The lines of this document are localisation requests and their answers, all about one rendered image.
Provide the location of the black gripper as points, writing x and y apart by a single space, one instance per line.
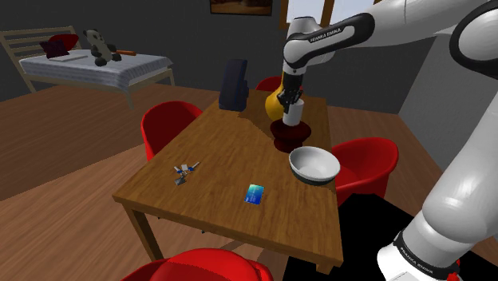
291 85

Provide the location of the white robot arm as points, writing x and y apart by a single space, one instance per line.
459 186

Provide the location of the red chair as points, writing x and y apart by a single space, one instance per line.
167 124
365 167
269 84
194 266

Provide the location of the yellow round vase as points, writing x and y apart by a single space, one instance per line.
272 107

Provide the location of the white cylindrical cup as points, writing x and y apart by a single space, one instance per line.
292 115

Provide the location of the wooden framed window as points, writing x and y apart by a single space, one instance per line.
307 9

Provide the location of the white bowl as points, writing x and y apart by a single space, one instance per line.
313 163

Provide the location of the wooden table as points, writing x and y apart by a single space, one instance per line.
233 163

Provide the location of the blue card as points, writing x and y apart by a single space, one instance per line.
254 193

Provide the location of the black robot stand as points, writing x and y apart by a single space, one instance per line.
350 241

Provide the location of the wooden bed with grey cover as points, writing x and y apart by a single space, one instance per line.
93 70

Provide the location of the framed wall picture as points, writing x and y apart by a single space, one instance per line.
241 6

